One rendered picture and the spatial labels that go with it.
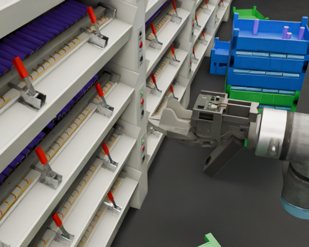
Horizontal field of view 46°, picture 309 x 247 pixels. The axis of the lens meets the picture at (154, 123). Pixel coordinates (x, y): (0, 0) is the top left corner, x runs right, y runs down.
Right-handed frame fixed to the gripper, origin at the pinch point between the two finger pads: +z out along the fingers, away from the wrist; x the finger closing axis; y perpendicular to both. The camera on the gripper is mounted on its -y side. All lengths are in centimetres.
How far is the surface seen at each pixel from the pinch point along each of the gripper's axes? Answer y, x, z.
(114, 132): -27.4, -28.1, 24.1
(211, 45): -56, -170, 18
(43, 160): -3.9, 12.8, 18.9
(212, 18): -38, -170, 18
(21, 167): -5.8, 14.0, 23.7
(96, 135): -10.6, -5.6, 17.1
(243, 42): -14, -80, -9
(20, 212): -9.7, 21.7, 19.8
